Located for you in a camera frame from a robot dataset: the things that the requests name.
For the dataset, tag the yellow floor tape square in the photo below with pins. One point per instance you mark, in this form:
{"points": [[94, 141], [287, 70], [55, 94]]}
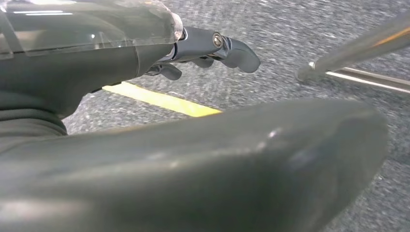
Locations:
{"points": [[166, 101]]}

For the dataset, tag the stainless steel workbench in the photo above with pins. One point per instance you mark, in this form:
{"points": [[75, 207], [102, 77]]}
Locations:
{"points": [[352, 48]]}

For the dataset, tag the left robot arm sleeve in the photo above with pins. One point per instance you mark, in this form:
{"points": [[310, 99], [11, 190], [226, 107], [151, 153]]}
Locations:
{"points": [[25, 128]]}

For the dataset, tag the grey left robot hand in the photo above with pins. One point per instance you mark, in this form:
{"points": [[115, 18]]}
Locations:
{"points": [[192, 176]]}

